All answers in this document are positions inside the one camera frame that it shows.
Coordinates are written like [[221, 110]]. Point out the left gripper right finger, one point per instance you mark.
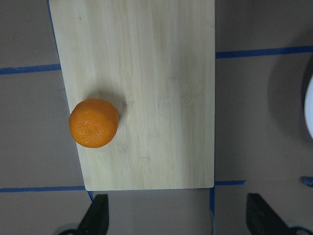
[[261, 219]]

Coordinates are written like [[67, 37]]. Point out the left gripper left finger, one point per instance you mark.
[[96, 219]]

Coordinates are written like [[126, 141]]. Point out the orange fruit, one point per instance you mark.
[[93, 123]]

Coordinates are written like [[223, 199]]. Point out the white round plate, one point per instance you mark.
[[308, 107]]

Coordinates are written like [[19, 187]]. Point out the bamboo cutting board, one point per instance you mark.
[[154, 61]]

